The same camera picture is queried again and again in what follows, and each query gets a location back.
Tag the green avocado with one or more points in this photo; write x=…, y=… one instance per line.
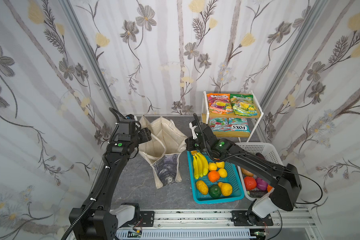
x=215, y=191

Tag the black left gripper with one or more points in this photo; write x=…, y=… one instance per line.
x=145, y=135

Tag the purple onion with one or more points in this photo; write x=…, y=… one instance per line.
x=261, y=184

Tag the white plastic basket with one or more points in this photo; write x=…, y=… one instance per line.
x=266, y=149

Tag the cream canvas tote bag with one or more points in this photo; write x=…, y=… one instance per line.
x=163, y=151

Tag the orange candy bag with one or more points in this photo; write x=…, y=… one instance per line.
x=219, y=103

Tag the aluminium rail base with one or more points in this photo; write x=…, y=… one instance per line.
x=223, y=224

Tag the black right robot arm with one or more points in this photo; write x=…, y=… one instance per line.
x=285, y=180

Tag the green yellow candy bag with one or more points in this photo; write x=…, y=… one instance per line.
x=243, y=105

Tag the brown potato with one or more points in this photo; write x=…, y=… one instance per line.
x=246, y=173

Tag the dark eggplant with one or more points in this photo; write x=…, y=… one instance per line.
x=260, y=156

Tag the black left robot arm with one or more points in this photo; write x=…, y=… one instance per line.
x=108, y=174

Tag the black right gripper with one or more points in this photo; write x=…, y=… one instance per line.
x=192, y=142

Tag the white metal wooden shelf rack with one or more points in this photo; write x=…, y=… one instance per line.
x=253, y=121

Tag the orange fruit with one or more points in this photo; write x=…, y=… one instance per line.
x=213, y=176

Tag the yellow bumpy citrus left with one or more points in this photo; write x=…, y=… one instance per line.
x=202, y=187

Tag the yellow pear right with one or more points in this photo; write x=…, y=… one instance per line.
x=226, y=189

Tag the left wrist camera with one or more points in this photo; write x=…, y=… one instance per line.
x=131, y=117

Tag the dark cucumber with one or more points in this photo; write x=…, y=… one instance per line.
x=256, y=194

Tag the yellow banana bunch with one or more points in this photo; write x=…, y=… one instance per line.
x=200, y=165

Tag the yellow lemon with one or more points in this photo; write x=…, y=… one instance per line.
x=212, y=167
x=220, y=165
x=223, y=173

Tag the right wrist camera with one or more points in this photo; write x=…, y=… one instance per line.
x=192, y=126

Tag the teal plastic basket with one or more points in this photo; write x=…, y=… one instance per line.
x=213, y=183

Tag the red tomato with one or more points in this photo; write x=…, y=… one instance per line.
x=250, y=183

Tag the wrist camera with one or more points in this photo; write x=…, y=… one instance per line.
x=131, y=117
x=192, y=126

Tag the green mint candy bag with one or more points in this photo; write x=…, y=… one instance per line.
x=239, y=125

